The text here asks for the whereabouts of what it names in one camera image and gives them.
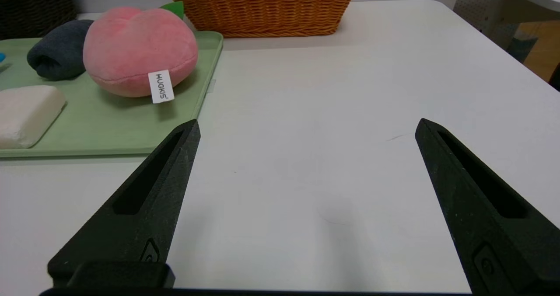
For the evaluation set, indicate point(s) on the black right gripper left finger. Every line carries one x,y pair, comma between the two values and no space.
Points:
144,226

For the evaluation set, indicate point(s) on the dark grey towel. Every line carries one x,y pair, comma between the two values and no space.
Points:
59,51

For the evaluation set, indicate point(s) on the dark brown wicker basket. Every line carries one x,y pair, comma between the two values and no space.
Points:
35,7

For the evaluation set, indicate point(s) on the orange wicker basket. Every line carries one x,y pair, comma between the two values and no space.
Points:
262,7

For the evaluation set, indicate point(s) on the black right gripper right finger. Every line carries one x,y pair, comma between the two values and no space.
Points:
472,226

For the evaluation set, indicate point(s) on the white rectangular sponge block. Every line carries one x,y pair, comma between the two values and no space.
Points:
26,112

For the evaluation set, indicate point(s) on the pink plush peach toy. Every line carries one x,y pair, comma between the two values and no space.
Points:
135,51

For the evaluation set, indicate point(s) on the light green plastic tray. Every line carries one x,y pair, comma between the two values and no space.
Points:
109,121

